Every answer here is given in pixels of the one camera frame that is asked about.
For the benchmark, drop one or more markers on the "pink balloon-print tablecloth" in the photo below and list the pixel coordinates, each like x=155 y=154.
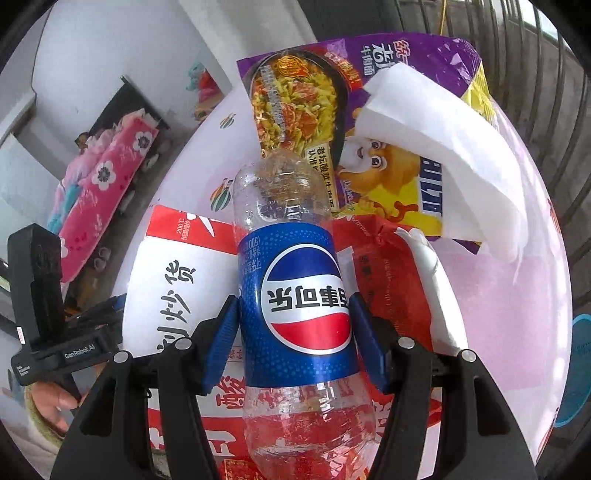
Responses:
x=517 y=316

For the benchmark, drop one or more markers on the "operator left hand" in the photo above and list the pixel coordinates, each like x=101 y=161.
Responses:
x=45 y=403

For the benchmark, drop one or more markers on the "Pepsi plastic bottle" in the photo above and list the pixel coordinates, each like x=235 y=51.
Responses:
x=307 y=411

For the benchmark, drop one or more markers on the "red crumpled wrapper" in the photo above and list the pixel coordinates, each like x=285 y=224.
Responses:
x=402 y=279

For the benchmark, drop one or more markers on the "colourful toys pile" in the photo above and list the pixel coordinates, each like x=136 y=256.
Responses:
x=209 y=95

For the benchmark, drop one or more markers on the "dark green door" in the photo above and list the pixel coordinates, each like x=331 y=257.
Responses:
x=332 y=19

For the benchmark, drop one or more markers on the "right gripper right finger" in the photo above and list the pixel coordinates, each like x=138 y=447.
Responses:
x=479 y=437

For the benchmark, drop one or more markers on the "black bed headboard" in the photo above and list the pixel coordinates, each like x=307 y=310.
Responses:
x=127 y=99

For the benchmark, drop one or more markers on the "red white snack bag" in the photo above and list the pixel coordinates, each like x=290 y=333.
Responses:
x=184 y=270

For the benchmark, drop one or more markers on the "white tissue paper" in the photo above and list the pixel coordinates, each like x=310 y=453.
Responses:
x=483 y=196

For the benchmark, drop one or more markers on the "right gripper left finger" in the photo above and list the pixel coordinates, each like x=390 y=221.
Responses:
x=109 y=439

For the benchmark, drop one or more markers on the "pink floral quilt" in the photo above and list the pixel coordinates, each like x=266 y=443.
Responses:
x=94 y=184

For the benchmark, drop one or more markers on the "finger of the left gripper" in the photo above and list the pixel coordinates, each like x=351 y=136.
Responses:
x=101 y=310

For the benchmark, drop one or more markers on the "purple noodle snack bag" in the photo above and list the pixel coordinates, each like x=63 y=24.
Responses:
x=306 y=98

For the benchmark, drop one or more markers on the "blue plastic trash basket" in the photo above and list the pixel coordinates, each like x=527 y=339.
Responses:
x=578 y=384

